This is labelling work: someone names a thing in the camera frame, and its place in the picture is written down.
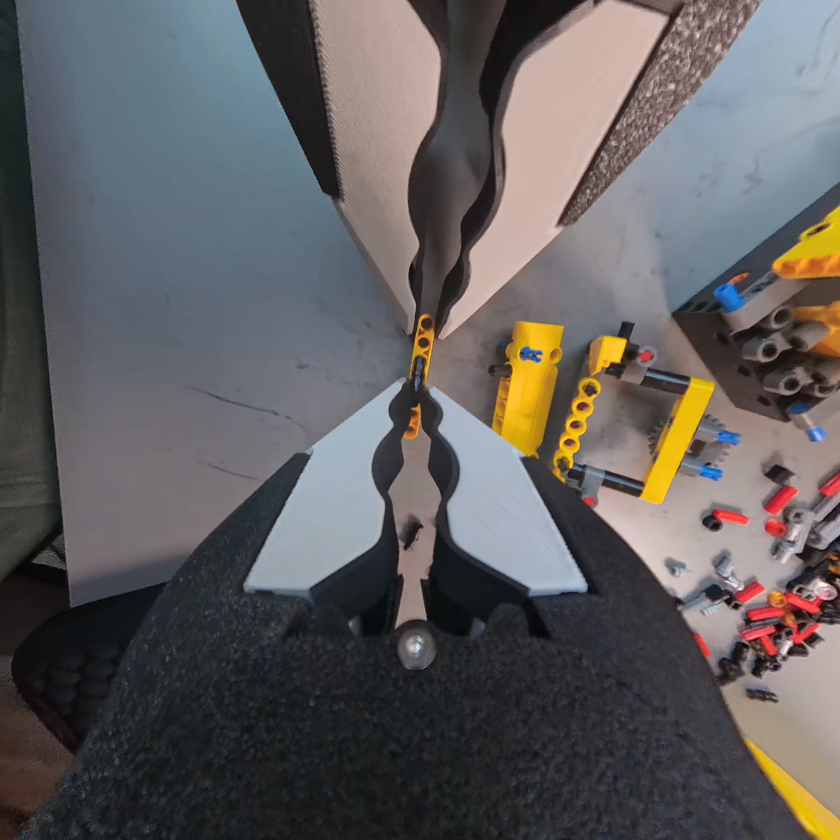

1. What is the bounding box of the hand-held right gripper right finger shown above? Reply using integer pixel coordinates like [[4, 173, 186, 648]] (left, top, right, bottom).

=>
[[423, 384, 589, 598]]

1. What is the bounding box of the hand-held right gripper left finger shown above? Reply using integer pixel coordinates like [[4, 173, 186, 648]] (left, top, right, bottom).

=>
[[243, 379, 412, 599]]

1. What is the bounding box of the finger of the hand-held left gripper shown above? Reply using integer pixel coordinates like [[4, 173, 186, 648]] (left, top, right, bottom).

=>
[[436, 0, 686, 341], [310, 0, 454, 332]]

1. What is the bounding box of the yellow lego panel with pins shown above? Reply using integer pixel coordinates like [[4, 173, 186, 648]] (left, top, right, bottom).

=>
[[489, 322, 565, 458]]

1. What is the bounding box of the lego axle and gear assembly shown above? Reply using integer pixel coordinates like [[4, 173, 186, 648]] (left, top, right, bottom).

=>
[[551, 322, 742, 508]]

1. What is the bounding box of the yellow lego beam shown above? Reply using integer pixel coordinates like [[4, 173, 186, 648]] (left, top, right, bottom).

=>
[[402, 314, 436, 439]]

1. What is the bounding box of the yellow lego robot body model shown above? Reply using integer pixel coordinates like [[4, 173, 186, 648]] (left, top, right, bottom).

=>
[[672, 203, 840, 442]]

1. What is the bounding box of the pile of small lego pins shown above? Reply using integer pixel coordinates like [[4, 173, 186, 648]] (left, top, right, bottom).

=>
[[666, 462, 840, 703]]

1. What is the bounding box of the yellow plastic bin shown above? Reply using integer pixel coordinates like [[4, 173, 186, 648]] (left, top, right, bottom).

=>
[[745, 738, 840, 840]]

